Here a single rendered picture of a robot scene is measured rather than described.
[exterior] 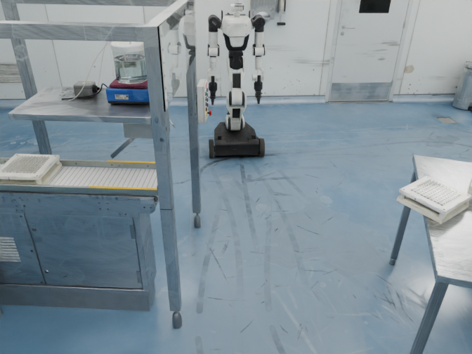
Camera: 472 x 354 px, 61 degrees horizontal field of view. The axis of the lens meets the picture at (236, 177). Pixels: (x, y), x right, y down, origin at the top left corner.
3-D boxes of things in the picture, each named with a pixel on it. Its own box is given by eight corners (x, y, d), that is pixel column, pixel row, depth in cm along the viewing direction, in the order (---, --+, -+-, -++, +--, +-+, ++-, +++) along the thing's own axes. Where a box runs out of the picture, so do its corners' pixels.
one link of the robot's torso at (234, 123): (225, 124, 446) (226, 89, 409) (243, 123, 447) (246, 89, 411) (226, 134, 436) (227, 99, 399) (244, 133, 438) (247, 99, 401)
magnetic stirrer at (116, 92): (160, 90, 202) (159, 73, 198) (150, 106, 184) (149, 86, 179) (121, 90, 203) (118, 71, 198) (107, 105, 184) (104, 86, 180)
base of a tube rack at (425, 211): (468, 207, 202) (469, 203, 200) (441, 224, 189) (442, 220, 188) (423, 186, 219) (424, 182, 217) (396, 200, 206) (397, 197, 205)
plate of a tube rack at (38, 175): (60, 158, 222) (59, 154, 221) (39, 180, 201) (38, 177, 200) (16, 156, 223) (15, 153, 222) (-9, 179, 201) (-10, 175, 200)
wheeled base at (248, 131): (211, 133, 476) (210, 106, 460) (254, 132, 480) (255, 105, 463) (212, 158, 421) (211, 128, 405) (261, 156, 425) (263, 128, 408)
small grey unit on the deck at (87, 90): (102, 93, 198) (101, 81, 195) (98, 97, 192) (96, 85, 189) (79, 93, 198) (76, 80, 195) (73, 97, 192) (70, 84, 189)
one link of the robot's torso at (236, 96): (227, 105, 417) (226, 58, 409) (244, 105, 419) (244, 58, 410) (228, 105, 402) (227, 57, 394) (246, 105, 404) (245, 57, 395)
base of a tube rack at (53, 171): (62, 166, 224) (61, 162, 223) (41, 189, 203) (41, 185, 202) (18, 164, 225) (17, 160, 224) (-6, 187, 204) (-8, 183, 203)
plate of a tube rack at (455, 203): (471, 199, 199) (473, 195, 198) (444, 215, 186) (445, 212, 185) (425, 178, 216) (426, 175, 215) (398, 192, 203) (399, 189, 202)
